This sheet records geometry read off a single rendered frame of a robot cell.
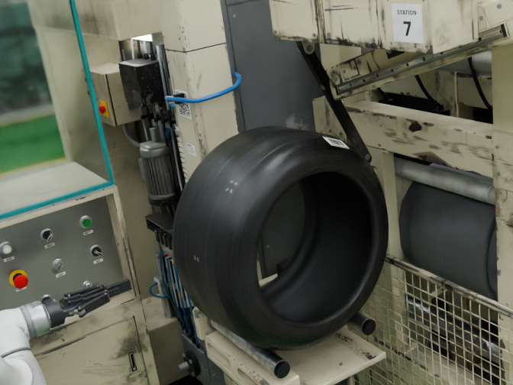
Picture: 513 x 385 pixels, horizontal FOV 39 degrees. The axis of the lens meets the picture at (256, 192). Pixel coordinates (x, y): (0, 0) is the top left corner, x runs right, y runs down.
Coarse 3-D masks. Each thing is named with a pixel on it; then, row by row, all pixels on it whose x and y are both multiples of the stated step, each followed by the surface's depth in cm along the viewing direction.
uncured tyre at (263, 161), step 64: (256, 128) 188; (192, 192) 177; (256, 192) 165; (320, 192) 210; (192, 256) 174; (256, 256) 167; (320, 256) 213; (384, 256) 193; (256, 320) 171; (320, 320) 184
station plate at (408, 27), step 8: (392, 8) 155; (400, 8) 153; (408, 8) 151; (416, 8) 149; (392, 16) 156; (400, 16) 154; (408, 16) 152; (416, 16) 150; (400, 24) 154; (408, 24) 152; (416, 24) 150; (400, 32) 155; (408, 32) 153; (416, 32) 151; (400, 40) 156; (408, 40) 154; (416, 40) 152
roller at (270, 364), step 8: (216, 328) 205; (224, 328) 201; (232, 336) 197; (240, 344) 193; (248, 344) 191; (248, 352) 190; (256, 352) 187; (264, 352) 185; (272, 352) 185; (256, 360) 187; (264, 360) 184; (272, 360) 182; (280, 360) 181; (272, 368) 181; (280, 368) 180; (288, 368) 181; (280, 376) 180
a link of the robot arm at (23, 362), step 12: (0, 360) 164; (12, 360) 175; (24, 360) 176; (36, 360) 182; (0, 372) 164; (12, 372) 168; (24, 372) 173; (36, 372) 177; (0, 384) 166; (12, 384) 169; (24, 384) 172; (36, 384) 175
